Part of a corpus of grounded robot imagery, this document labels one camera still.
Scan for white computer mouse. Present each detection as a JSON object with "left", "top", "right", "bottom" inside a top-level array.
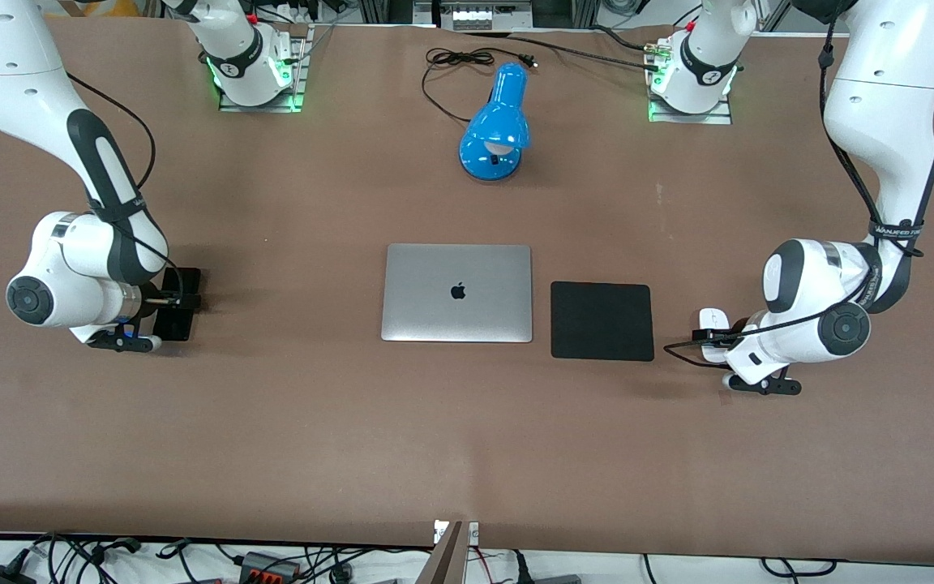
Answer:
[{"left": 698, "top": 307, "right": 733, "bottom": 364}]

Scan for black smartphone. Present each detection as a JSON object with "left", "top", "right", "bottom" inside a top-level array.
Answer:
[{"left": 151, "top": 267, "right": 203, "bottom": 342}]

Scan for black mouse pad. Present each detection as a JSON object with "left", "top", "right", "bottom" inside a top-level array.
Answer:
[{"left": 550, "top": 281, "right": 655, "bottom": 363}]

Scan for brown table cover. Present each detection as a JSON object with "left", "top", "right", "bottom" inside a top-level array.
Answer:
[{"left": 0, "top": 16, "right": 934, "bottom": 566}]

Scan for silver closed laptop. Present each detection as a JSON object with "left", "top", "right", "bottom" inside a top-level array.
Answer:
[{"left": 380, "top": 243, "right": 534, "bottom": 344}]

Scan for black connector box orange buttons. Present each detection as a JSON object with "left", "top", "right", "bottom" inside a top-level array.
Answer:
[{"left": 238, "top": 551, "right": 303, "bottom": 584}]

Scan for blue desk lamp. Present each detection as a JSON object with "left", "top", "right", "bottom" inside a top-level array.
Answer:
[{"left": 458, "top": 62, "right": 532, "bottom": 183}]

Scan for white power strip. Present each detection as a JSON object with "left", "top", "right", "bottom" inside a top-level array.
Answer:
[{"left": 437, "top": 0, "right": 534, "bottom": 32}]

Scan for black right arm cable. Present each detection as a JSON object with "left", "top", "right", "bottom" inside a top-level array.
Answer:
[{"left": 68, "top": 73, "right": 186, "bottom": 305}]

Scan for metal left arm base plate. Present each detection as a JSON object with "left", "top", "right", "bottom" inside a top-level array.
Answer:
[{"left": 646, "top": 47, "right": 734, "bottom": 126}]

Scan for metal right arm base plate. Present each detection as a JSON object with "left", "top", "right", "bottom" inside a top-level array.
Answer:
[{"left": 217, "top": 23, "right": 312, "bottom": 114}]

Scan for thick black base cable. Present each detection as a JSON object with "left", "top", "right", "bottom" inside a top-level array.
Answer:
[{"left": 467, "top": 31, "right": 666, "bottom": 72}]

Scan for black lamp power cord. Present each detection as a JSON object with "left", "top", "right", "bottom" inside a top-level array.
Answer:
[{"left": 421, "top": 47, "right": 539, "bottom": 125}]

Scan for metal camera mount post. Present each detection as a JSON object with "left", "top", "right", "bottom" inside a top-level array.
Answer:
[{"left": 430, "top": 520, "right": 481, "bottom": 584}]

